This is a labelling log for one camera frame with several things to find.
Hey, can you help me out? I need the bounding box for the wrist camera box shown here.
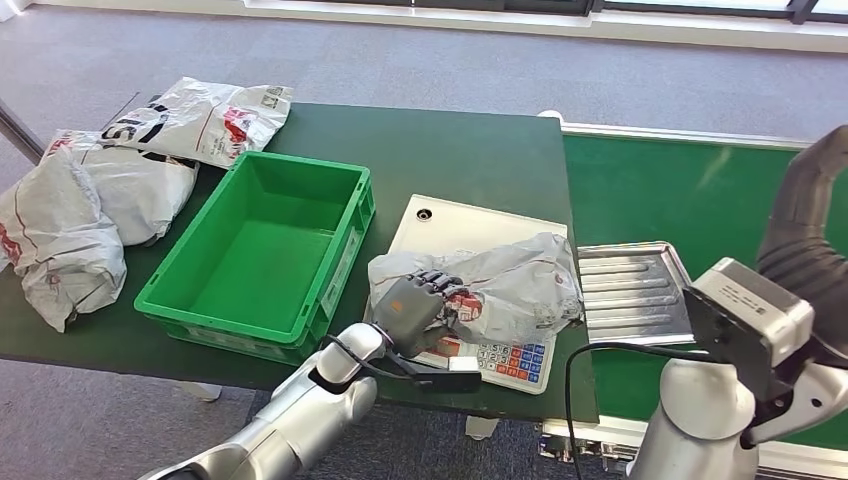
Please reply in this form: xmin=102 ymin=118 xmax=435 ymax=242
xmin=682 ymin=256 xmax=816 ymax=405
xmin=387 ymin=351 xmax=483 ymax=394

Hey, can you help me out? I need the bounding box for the white mailer bag black lettering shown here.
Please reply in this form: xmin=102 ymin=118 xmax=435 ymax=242
xmin=99 ymin=76 xmax=294 ymax=171

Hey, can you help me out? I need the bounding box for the white electronic weighing scale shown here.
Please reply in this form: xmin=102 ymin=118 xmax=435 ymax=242
xmin=362 ymin=193 xmax=571 ymax=397

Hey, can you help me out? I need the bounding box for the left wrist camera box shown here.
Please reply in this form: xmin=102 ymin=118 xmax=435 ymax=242
xmin=387 ymin=351 xmax=483 ymax=394

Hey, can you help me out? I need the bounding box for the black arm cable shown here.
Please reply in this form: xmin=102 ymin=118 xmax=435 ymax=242
xmin=563 ymin=340 xmax=713 ymax=480
xmin=321 ymin=333 xmax=425 ymax=384

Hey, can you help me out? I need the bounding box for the grey metal rail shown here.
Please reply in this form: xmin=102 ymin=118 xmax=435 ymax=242
xmin=0 ymin=97 xmax=45 ymax=165

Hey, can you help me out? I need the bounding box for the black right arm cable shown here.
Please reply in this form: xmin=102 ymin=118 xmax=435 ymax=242
xmin=563 ymin=340 xmax=713 ymax=480

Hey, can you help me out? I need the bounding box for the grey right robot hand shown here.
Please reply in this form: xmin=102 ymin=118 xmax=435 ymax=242
xmin=766 ymin=123 xmax=848 ymax=241

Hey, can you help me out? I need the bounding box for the grey crumpled mailer bag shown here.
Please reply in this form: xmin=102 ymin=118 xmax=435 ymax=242
xmin=0 ymin=150 xmax=128 ymax=334

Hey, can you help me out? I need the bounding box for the white table foot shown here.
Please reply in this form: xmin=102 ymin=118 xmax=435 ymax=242
xmin=464 ymin=415 xmax=500 ymax=443
xmin=176 ymin=380 xmax=224 ymax=404

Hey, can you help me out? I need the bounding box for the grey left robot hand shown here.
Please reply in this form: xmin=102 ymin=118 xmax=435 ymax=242
xmin=372 ymin=269 xmax=466 ymax=360

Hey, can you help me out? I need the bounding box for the steel scale pan tray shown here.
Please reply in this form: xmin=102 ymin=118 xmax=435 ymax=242
xmin=577 ymin=241 xmax=698 ymax=348

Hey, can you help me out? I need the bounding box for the white window ledge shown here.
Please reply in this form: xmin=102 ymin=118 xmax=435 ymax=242
xmin=33 ymin=0 xmax=848 ymax=54

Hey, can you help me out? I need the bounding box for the dark window frame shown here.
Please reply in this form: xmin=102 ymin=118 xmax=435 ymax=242
xmin=317 ymin=0 xmax=848 ymax=25

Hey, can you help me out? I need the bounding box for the grey mailer bag red logo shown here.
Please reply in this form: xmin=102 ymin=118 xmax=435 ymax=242
xmin=367 ymin=231 xmax=586 ymax=347

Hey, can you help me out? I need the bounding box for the white plump mailer bag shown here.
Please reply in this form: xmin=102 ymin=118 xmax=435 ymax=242
xmin=39 ymin=128 xmax=200 ymax=248

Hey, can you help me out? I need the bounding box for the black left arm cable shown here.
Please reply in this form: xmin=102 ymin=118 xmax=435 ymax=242
xmin=321 ymin=333 xmax=425 ymax=384

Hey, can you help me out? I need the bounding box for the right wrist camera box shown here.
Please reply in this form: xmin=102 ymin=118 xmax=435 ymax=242
xmin=682 ymin=256 xmax=816 ymax=405

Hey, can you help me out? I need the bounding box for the green plastic crate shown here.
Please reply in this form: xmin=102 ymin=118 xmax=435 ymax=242
xmin=133 ymin=150 xmax=377 ymax=368

